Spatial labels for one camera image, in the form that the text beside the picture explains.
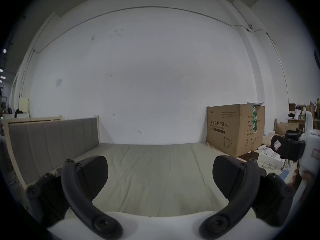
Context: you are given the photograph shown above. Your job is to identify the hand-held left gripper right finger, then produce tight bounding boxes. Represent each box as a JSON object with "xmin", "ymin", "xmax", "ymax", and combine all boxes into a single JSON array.
[{"xmin": 199, "ymin": 155, "xmax": 296, "ymax": 240}]

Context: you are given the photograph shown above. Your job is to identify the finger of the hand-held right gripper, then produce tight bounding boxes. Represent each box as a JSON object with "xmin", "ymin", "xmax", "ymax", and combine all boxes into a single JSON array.
[
  {"xmin": 271, "ymin": 134, "xmax": 306, "ymax": 162},
  {"xmin": 285, "ymin": 130, "xmax": 303, "ymax": 141}
]

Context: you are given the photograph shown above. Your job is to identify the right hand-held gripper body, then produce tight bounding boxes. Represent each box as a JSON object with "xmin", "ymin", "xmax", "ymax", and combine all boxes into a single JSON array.
[{"xmin": 298, "ymin": 111, "xmax": 320, "ymax": 172}]

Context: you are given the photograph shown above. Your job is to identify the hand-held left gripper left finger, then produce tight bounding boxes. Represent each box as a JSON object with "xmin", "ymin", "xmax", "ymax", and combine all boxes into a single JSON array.
[{"xmin": 26, "ymin": 155, "xmax": 123, "ymax": 240}]

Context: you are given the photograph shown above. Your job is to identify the person's right hand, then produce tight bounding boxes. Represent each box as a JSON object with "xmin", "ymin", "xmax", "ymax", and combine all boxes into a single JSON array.
[{"xmin": 292, "ymin": 170, "xmax": 317, "ymax": 204}]

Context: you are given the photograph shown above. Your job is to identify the small cardboard carton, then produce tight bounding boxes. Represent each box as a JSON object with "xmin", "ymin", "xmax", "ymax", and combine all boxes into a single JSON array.
[{"xmin": 274, "ymin": 119, "xmax": 300, "ymax": 137}]

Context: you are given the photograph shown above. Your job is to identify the cluttered wooden table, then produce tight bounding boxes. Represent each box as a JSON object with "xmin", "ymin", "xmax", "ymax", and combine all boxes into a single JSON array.
[{"xmin": 287, "ymin": 99, "xmax": 320, "ymax": 130}]

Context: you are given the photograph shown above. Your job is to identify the open white box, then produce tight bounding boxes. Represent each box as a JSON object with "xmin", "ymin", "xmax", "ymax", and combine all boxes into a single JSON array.
[{"xmin": 257, "ymin": 148, "xmax": 286, "ymax": 170}]

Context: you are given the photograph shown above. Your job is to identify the grey padded headboard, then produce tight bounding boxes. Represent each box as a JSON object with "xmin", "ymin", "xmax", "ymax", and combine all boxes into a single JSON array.
[{"xmin": 5, "ymin": 116, "xmax": 101, "ymax": 192}]

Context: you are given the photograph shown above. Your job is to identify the large cardboard carton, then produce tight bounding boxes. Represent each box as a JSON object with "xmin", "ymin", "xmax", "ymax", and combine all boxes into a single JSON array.
[{"xmin": 206, "ymin": 103, "xmax": 266, "ymax": 158}]

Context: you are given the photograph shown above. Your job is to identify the bed with beige sheet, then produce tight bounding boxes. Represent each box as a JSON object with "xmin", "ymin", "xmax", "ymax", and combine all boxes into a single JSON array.
[{"xmin": 50, "ymin": 143, "xmax": 253, "ymax": 218}]

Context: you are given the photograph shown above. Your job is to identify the wire-rimmed glasses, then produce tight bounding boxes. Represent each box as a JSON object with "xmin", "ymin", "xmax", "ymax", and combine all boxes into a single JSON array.
[{"xmin": 260, "ymin": 160, "xmax": 277, "ymax": 170}]

